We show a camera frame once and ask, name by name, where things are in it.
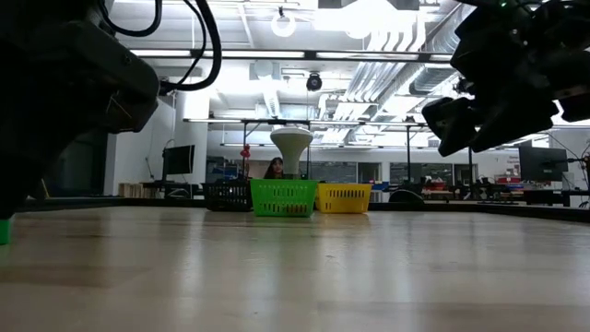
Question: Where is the cluttered background desk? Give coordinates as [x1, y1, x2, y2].
[417, 172, 590, 208]

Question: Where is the black plastic basket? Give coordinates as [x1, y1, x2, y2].
[201, 180, 254, 213]

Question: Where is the white ring ceiling light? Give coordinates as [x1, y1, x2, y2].
[270, 12, 298, 39]

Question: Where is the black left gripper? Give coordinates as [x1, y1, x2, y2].
[0, 0, 161, 221]

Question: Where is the black computer monitor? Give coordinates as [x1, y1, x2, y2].
[161, 144, 195, 176]
[518, 146, 569, 183]

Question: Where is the white dome desk lamp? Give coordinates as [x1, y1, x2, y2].
[269, 126, 314, 180]

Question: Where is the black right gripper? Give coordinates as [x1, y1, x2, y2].
[420, 0, 590, 159]

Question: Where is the wooden crates stack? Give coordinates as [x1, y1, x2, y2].
[118, 183, 153, 199]

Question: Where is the silver ventilation duct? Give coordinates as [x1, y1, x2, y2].
[343, 27, 462, 110]

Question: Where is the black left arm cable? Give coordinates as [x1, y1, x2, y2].
[99, 0, 223, 96]

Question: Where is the yellow plastic basket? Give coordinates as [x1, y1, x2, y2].
[315, 183, 373, 215]

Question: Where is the green plastic basket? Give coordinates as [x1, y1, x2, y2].
[250, 178, 319, 218]

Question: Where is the black ceiling spotlight cluster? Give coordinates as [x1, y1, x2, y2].
[454, 77, 476, 96]

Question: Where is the person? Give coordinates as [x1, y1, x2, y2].
[262, 156, 286, 181]

